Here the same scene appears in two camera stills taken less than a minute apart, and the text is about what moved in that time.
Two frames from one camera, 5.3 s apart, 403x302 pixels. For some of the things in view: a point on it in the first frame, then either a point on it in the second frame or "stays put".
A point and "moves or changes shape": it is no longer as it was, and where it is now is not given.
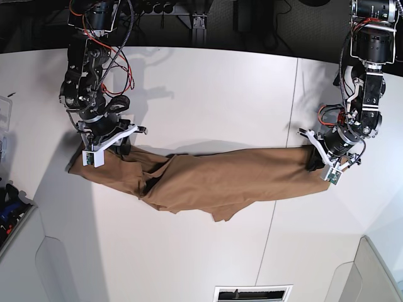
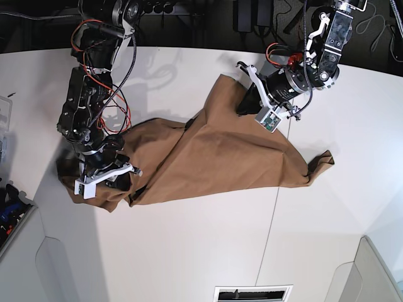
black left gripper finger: x=313 y=160 -> x=121 y=182
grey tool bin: x=16 y=210 stays put
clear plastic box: x=5 y=124 stays put
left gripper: x=97 y=141 -> x=105 y=162
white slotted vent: x=256 y=293 stays put
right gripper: x=337 y=159 -> x=278 y=88
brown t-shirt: x=220 y=184 moves or changes shape
